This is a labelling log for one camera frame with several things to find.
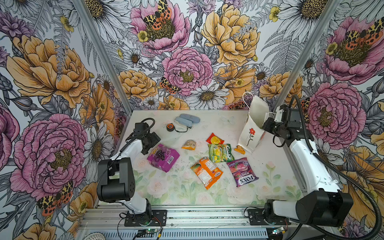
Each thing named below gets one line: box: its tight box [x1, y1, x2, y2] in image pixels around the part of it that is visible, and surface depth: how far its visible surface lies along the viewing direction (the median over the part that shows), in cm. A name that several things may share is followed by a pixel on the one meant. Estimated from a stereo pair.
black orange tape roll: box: [166, 123, 175, 132], surface depth 111 cm
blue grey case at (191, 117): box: [179, 113, 201, 124], surface depth 117 cm
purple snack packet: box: [147, 143, 180, 173], surface depth 91 cm
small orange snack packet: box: [234, 145, 246, 155], surface depth 99 cm
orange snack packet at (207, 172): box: [190, 157, 224, 190], surface depth 89 cm
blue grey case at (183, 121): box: [174, 116, 193, 127], surface depth 113 cm
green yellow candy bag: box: [208, 143, 235, 163], surface depth 96 cm
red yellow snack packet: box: [206, 132, 225, 145], surface depth 104 cm
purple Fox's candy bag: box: [226, 157, 259, 188], surface depth 89 cm
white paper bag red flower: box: [238, 91, 270, 153], surface depth 90 cm
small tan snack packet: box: [181, 139, 197, 151], surface depth 101 cm
